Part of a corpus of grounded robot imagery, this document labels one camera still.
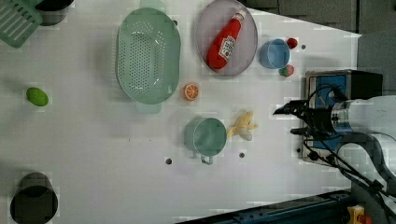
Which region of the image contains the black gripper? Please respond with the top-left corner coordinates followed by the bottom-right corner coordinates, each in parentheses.
top-left (274, 100), bottom-right (333, 136)

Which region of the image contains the yellow plush peeled banana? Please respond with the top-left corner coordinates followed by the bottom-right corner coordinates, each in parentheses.
top-left (227, 111), bottom-right (258, 141)

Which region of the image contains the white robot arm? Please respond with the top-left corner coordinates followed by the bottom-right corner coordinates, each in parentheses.
top-left (275, 95), bottom-right (395, 199)

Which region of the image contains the toy oven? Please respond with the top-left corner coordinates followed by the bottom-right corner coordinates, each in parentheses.
top-left (300, 70), bottom-right (383, 165)

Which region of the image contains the blue bowl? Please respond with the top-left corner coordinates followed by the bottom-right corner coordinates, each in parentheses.
top-left (259, 39), bottom-right (290, 69)

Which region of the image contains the dark red toy strawberry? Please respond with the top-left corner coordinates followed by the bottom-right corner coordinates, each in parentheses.
top-left (286, 37), bottom-right (298, 49)

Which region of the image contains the red ketchup bottle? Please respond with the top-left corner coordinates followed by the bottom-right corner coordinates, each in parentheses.
top-left (206, 10), bottom-right (246, 70)

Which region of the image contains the yellow emergency stop button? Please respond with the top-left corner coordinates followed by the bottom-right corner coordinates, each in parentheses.
top-left (347, 205), bottom-right (373, 224)

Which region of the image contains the toy orange slice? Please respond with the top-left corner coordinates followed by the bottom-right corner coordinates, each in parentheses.
top-left (182, 83), bottom-right (200, 102)

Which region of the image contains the grey round plate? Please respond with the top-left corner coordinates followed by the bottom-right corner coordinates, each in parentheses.
top-left (194, 0), bottom-right (258, 76)

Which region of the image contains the green colander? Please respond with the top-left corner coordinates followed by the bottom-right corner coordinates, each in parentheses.
top-left (116, 0), bottom-right (181, 114)

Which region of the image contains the green lime toy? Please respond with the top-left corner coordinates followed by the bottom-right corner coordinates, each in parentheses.
top-left (26, 88), bottom-right (50, 106)

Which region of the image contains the grey pot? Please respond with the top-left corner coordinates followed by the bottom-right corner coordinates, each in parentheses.
top-left (35, 0), bottom-right (75, 26)

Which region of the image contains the black cup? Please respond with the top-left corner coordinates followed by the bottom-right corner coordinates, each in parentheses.
top-left (10, 173), bottom-right (59, 224)

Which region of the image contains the green dish rack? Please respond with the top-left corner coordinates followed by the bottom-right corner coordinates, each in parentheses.
top-left (0, 0), bottom-right (43, 49)

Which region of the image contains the black cable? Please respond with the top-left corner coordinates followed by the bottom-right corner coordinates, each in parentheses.
top-left (302, 83), bottom-right (396, 224)

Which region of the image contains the blue aluminium frame rail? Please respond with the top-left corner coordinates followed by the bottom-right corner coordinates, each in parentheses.
top-left (177, 190), bottom-right (356, 224)

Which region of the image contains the green cup with handle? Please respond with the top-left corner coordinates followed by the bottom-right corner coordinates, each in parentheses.
top-left (184, 117), bottom-right (227, 165)

